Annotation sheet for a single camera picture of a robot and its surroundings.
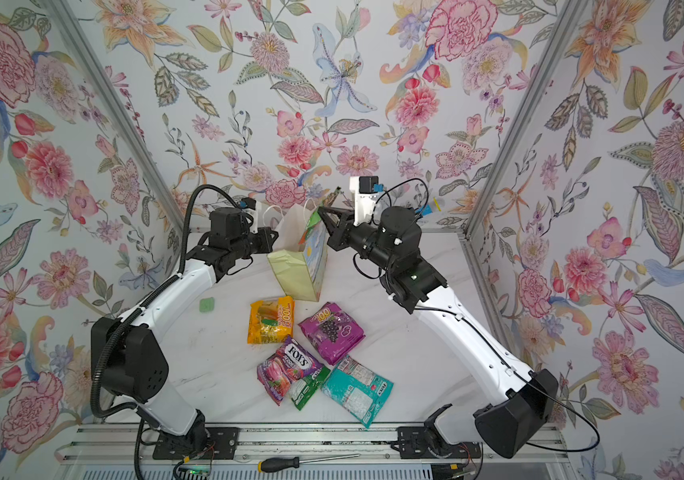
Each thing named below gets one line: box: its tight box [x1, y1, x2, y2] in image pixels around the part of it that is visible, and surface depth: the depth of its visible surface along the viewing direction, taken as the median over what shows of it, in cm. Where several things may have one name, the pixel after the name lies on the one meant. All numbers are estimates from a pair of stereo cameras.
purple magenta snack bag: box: [298, 301, 366, 366], surface depth 90 cm
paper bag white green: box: [267, 204, 328, 302], surface depth 88 cm
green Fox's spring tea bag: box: [290, 365, 331, 411], surface depth 82 cm
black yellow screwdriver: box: [258, 453, 361, 473], surface depth 71 cm
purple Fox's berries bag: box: [256, 336, 323, 406], surface depth 82 cm
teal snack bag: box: [321, 356, 394, 429], surface depth 82 cm
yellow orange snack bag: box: [246, 296, 295, 344], surface depth 90 cm
